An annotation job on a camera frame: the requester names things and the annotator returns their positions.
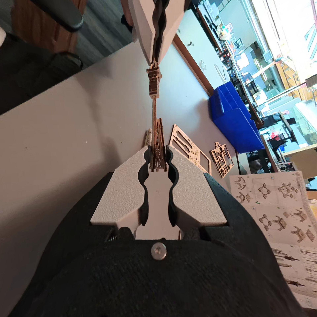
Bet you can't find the black padded armrest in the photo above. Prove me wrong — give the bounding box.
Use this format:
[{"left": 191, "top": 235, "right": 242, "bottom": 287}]
[{"left": 31, "top": 0, "right": 85, "bottom": 33}]

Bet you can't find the paper instruction sheet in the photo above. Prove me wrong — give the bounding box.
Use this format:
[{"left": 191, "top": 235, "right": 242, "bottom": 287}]
[{"left": 229, "top": 170, "right": 317, "bottom": 311}]

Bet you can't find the irregular wooden cutout sheet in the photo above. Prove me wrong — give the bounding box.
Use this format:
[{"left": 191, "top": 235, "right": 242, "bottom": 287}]
[{"left": 210, "top": 142, "right": 235, "bottom": 179}]

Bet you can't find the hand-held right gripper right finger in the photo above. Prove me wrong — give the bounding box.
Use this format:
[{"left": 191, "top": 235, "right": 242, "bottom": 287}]
[{"left": 165, "top": 145, "right": 228, "bottom": 240}]

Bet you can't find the blue plastic bin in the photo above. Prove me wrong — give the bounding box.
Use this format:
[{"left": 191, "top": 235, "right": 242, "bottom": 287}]
[{"left": 208, "top": 81, "right": 265, "bottom": 155}]

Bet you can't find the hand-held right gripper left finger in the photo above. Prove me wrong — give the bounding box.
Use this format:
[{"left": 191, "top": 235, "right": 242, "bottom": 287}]
[{"left": 90, "top": 146, "right": 151, "bottom": 239}]

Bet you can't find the wooden sheet with long slots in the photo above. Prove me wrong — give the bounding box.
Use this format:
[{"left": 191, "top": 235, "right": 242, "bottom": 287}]
[{"left": 169, "top": 123, "right": 212, "bottom": 175}]

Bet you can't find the black office chair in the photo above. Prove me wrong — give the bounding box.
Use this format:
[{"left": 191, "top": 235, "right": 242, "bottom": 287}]
[{"left": 0, "top": 32, "right": 84, "bottom": 116}]

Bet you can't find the wooden lattice tower panel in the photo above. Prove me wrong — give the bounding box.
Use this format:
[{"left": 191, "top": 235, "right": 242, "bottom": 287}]
[{"left": 149, "top": 118, "right": 168, "bottom": 173}]

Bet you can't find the wooden tower spire piece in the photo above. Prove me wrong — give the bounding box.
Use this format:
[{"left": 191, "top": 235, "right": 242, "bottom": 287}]
[{"left": 146, "top": 60, "right": 163, "bottom": 151}]

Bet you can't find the white board with brown frame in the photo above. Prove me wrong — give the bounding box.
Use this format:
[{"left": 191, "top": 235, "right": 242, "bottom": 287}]
[{"left": 172, "top": 8, "right": 264, "bottom": 130}]

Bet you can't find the brown wooden cabinet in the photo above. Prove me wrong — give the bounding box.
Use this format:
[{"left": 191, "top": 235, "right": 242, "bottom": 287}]
[{"left": 11, "top": 0, "right": 88, "bottom": 54}]

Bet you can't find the grey desk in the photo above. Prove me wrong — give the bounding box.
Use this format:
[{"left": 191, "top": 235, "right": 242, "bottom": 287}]
[{"left": 0, "top": 40, "right": 249, "bottom": 317}]

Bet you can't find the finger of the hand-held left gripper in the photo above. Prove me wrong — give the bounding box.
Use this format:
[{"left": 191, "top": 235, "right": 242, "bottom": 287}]
[
  {"left": 127, "top": 0, "right": 159, "bottom": 64},
  {"left": 155, "top": 0, "right": 185, "bottom": 68}
]

